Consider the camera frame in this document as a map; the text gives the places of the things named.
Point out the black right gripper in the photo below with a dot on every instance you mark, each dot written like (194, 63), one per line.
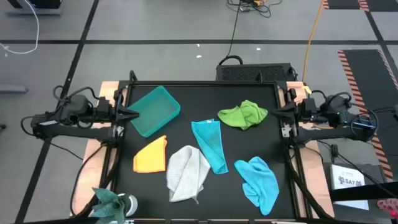
(304, 110)

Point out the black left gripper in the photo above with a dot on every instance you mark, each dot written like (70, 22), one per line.
(107, 110)

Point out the teal plastic bin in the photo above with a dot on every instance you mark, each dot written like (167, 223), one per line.
(155, 109)

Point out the green microfiber towel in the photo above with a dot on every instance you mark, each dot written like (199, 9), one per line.
(242, 115)

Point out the light blue microfiber towel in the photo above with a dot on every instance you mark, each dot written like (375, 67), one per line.
(259, 183)

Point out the teal microfiber towel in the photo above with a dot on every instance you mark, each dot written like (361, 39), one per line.
(210, 143)

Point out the grey microfiber towel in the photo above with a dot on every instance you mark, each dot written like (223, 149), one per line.
(186, 174)

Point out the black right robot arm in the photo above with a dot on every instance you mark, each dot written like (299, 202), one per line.
(326, 132)

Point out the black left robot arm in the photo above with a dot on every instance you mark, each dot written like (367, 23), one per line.
(77, 132)

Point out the orange microfiber towel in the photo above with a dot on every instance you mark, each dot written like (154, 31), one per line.
(150, 157)

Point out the black computer case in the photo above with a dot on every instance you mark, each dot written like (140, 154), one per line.
(255, 73)

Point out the black power adapter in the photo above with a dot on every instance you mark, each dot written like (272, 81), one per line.
(334, 150)

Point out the large black hazard-striped mat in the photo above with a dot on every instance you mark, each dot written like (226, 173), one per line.
(367, 81)

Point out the grey round roll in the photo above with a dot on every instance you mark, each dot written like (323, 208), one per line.
(133, 203)

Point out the teal paper plant ornament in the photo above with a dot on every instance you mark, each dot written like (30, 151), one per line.
(109, 202)

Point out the white SA7 sign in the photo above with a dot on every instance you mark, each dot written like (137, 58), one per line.
(346, 180)

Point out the grey floor bar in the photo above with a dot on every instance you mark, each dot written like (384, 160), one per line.
(12, 89)

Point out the small black hazard-striped mat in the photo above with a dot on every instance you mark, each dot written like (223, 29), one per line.
(342, 3)

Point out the pink object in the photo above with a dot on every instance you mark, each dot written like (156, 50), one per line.
(388, 205)

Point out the grey desk foot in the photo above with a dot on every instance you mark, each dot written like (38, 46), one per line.
(31, 12)

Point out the silver metal bracket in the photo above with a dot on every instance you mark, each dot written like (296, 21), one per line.
(285, 130)

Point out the black table frame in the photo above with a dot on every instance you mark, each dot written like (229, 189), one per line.
(202, 83)

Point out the black camera mount beam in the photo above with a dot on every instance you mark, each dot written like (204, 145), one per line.
(363, 192)

